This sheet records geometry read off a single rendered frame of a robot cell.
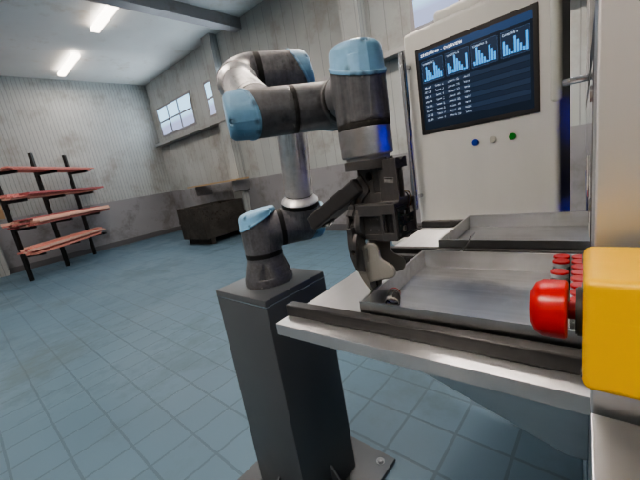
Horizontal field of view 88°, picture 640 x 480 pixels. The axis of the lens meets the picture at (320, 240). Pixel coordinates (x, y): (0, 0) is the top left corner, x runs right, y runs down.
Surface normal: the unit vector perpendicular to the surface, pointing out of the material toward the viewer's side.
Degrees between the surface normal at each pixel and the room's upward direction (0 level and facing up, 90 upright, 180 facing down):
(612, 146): 90
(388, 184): 90
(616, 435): 0
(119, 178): 90
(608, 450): 0
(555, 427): 90
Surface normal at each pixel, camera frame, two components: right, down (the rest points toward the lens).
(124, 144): 0.75, 0.03
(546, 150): -0.69, 0.26
